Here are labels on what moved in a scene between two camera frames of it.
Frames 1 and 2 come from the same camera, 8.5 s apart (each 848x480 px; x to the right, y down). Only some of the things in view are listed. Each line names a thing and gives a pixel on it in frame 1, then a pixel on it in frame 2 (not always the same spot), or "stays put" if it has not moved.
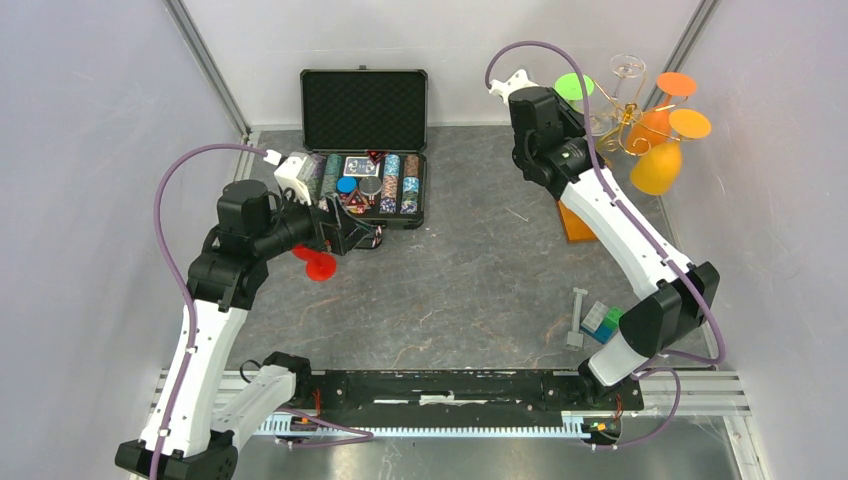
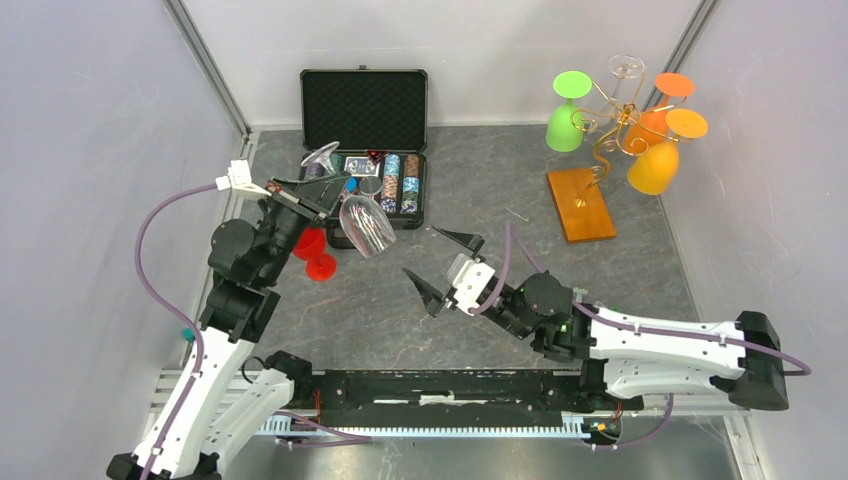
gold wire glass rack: (632, 113) stays put
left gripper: (339, 231) -> (323, 190)
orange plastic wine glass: (651, 127) stays put
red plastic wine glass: (319, 266) stays put
